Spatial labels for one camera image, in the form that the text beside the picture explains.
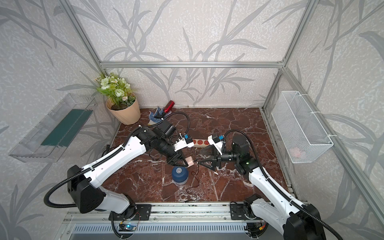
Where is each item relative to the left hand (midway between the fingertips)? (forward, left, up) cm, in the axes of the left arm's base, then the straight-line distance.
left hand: (185, 162), depth 70 cm
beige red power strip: (+7, -7, +5) cm, 11 cm away
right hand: (+1, -7, +3) cm, 8 cm away
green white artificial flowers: (+44, +45, +8) cm, 63 cm away
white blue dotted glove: (+46, +26, -20) cm, 57 cm away
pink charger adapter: (0, -2, +2) cm, 3 cm away
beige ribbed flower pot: (+37, +42, -9) cm, 57 cm away
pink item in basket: (+5, -54, +2) cm, 54 cm away
